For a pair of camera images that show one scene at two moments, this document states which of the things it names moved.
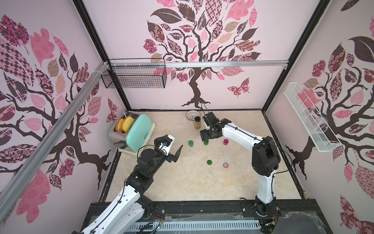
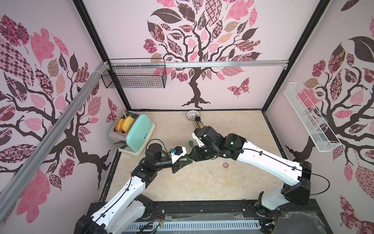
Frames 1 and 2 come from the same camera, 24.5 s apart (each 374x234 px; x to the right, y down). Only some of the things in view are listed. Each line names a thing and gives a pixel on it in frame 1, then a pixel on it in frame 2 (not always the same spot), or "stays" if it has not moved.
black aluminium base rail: [306, 215] stays
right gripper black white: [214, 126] → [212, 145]
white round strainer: [191, 114] stays
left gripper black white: [170, 157] → [177, 165]
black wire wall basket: [140, 73] stays
